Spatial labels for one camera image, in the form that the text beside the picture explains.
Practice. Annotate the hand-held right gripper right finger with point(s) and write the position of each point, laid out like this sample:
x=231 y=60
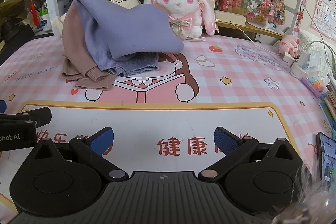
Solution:
x=225 y=140

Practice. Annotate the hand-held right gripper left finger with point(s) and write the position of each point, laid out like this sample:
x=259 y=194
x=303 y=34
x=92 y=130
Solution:
x=101 y=138

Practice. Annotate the colourful bead tree ornament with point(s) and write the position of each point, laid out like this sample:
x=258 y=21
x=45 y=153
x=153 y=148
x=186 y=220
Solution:
x=265 y=7

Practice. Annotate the white knit cloth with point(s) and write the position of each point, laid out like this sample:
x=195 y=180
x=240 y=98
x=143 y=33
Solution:
x=309 y=39

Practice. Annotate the dark bag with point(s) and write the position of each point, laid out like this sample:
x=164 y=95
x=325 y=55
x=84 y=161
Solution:
x=13 y=32

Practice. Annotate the white plastic bottle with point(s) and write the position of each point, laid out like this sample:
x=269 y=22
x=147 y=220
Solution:
x=45 y=20

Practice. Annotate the white pink plush bunny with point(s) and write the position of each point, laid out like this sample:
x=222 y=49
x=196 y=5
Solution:
x=181 y=3

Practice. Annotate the thick white book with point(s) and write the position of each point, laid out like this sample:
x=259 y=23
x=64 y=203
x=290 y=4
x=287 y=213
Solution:
x=231 y=18

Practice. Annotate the pink checked desk mat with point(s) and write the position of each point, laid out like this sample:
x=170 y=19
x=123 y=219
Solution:
x=236 y=82

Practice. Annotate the red cartoon wall sticker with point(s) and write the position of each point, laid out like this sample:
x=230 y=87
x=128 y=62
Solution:
x=299 y=16

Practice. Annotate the purple and brown knit sweater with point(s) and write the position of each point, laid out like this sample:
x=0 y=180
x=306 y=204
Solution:
x=118 y=29

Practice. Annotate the small pink pig plush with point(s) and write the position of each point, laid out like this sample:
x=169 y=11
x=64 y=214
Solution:
x=288 y=45

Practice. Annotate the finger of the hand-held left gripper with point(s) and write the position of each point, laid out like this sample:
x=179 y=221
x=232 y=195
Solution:
x=39 y=116
x=2 y=107

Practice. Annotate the black smartphone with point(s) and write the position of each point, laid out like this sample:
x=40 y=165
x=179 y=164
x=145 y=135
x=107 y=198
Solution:
x=326 y=158

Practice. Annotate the stack of colourful notebooks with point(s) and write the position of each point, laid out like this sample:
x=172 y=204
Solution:
x=319 y=90

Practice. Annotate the grey fluffy fur trim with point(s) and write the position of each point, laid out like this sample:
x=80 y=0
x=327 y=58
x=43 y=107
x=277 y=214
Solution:
x=315 y=203

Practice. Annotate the white power charger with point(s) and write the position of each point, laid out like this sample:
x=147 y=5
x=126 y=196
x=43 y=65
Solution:
x=302 y=66

